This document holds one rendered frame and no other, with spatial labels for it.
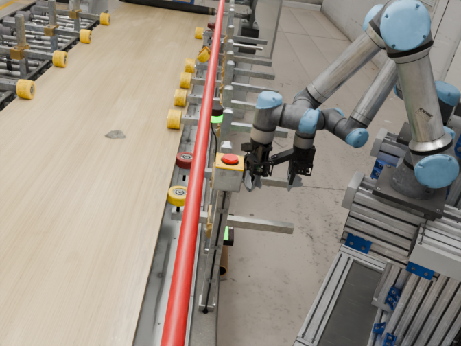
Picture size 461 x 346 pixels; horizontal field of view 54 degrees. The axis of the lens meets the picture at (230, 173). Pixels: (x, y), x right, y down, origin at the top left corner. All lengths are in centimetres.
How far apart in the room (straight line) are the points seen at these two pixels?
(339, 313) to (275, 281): 50
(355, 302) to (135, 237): 132
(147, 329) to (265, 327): 100
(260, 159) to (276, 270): 134
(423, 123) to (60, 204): 110
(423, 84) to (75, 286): 104
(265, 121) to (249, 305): 129
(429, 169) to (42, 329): 108
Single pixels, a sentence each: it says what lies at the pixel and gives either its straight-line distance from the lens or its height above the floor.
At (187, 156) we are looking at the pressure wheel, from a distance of 175.
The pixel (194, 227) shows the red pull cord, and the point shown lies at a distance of 20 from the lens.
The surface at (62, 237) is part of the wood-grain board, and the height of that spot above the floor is 90.
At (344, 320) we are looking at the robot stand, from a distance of 225.
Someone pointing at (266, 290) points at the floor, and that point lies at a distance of 255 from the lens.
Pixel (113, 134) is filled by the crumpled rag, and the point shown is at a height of 91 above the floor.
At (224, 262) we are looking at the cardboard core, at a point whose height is 8.
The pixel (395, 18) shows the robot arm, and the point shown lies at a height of 158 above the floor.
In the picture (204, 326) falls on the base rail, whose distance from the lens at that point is 140.
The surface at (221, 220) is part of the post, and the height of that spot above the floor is 105.
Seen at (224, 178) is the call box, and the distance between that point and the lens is 111.
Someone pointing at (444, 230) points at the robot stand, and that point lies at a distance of 163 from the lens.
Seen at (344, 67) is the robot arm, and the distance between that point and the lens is 144.
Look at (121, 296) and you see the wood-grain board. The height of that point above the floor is 90.
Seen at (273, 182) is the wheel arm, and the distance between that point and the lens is 180.
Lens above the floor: 177
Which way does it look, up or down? 31 degrees down
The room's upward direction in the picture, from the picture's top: 10 degrees clockwise
